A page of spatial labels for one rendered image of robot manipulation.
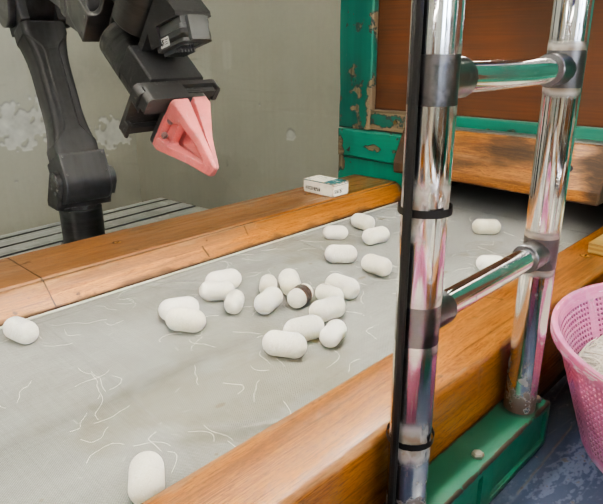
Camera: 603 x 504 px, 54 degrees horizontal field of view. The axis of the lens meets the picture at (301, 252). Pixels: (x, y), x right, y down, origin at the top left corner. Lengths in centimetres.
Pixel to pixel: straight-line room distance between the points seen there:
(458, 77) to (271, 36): 199
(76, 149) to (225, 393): 56
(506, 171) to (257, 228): 33
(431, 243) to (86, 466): 24
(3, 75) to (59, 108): 172
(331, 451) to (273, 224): 47
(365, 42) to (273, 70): 126
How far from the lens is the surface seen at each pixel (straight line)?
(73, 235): 95
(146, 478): 35
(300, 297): 55
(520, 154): 83
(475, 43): 92
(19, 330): 54
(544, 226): 42
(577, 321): 57
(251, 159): 238
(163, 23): 64
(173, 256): 67
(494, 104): 90
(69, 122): 93
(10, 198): 268
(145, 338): 53
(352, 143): 103
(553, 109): 41
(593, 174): 79
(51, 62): 95
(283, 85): 222
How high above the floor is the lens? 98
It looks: 19 degrees down
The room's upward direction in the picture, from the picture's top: straight up
